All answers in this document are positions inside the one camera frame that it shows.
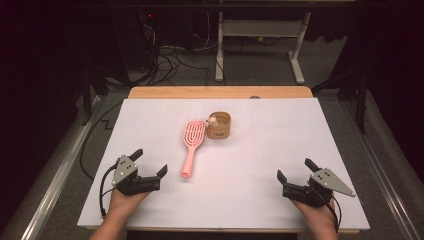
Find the dark metal stand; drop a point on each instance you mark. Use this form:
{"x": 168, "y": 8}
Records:
{"x": 95, "y": 86}
{"x": 356, "y": 90}

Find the pink hairbrush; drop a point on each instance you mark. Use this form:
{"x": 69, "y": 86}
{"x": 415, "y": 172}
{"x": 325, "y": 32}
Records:
{"x": 193, "y": 136}

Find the tan holder with bear figure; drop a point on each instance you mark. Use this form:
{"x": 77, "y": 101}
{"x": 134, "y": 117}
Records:
{"x": 220, "y": 128}

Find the dark computer tower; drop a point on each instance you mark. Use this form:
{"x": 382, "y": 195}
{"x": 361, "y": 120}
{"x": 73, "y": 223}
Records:
{"x": 148, "y": 36}

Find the person's right hand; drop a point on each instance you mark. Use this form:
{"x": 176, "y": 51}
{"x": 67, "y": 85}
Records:
{"x": 320, "y": 218}

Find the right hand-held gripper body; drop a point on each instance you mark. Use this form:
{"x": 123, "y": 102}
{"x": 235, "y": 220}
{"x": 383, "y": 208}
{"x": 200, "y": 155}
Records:
{"x": 325, "y": 181}

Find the white metal stand frame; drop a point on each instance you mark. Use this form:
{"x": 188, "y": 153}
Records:
{"x": 263, "y": 28}

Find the white board sheet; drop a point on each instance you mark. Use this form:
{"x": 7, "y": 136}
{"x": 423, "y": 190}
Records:
{"x": 233, "y": 186}

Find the person's left hand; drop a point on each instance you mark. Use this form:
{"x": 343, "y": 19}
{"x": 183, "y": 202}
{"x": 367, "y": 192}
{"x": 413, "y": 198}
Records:
{"x": 123, "y": 203}

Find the aluminium floor rail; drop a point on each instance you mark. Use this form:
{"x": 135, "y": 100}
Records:
{"x": 56, "y": 186}
{"x": 383, "y": 173}

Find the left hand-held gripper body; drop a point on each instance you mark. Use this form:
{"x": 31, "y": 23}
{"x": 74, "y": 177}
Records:
{"x": 125, "y": 171}

